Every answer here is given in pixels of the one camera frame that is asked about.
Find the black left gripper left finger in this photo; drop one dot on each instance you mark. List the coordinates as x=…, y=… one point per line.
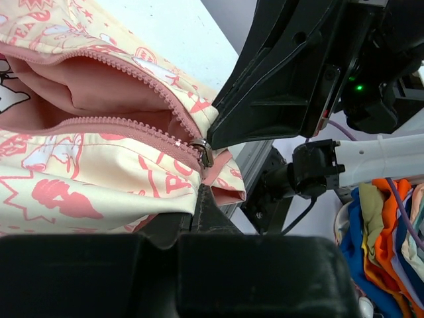
x=88, y=275

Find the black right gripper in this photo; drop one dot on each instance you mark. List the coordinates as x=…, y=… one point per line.
x=306, y=60

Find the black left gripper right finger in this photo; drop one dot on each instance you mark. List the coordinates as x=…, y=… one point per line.
x=224, y=273

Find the cream pink printed jacket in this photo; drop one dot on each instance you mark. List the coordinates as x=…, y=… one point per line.
x=99, y=134

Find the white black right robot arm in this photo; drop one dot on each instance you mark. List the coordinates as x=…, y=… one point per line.
x=328, y=164

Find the colourful clothes pile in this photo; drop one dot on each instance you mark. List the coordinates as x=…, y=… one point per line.
x=377, y=233

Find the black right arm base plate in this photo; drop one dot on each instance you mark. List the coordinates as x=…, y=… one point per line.
x=270, y=196

